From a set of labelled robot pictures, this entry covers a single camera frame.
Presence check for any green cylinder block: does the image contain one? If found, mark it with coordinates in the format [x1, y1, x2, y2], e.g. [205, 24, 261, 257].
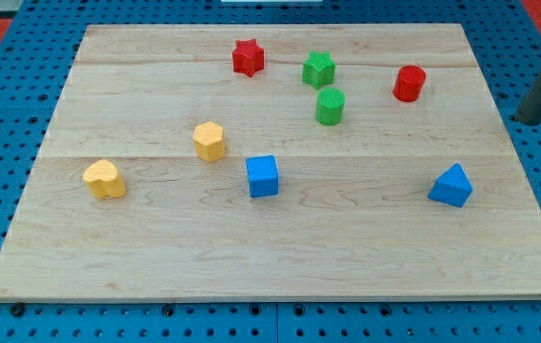
[315, 88, 346, 126]

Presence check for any blue cube block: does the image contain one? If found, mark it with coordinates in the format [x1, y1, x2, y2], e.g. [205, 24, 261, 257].
[246, 155, 279, 198]

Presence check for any red cylinder block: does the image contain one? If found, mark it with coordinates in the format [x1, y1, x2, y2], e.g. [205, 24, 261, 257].
[392, 65, 427, 102]

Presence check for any red star block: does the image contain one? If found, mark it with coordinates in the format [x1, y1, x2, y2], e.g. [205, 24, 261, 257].
[232, 38, 265, 77]

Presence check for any yellow heart block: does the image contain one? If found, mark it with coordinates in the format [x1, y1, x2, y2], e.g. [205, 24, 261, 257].
[82, 159, 127, 198]

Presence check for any green star block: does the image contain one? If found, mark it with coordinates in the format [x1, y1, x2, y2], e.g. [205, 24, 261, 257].
[301, 51, 336, 90]

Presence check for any blue triangle block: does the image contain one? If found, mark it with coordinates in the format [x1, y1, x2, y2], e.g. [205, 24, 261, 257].
[428, 163, 473, 208]

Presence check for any light wooden board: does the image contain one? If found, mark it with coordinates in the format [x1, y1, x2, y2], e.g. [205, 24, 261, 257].
[0, 24, 541, 303]

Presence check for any yellow hexagon block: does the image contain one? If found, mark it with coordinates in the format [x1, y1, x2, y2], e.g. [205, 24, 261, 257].
[193, 122, 226, 162]

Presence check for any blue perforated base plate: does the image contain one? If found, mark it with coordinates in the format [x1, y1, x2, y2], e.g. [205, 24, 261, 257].
[0, 0, 541, 342]

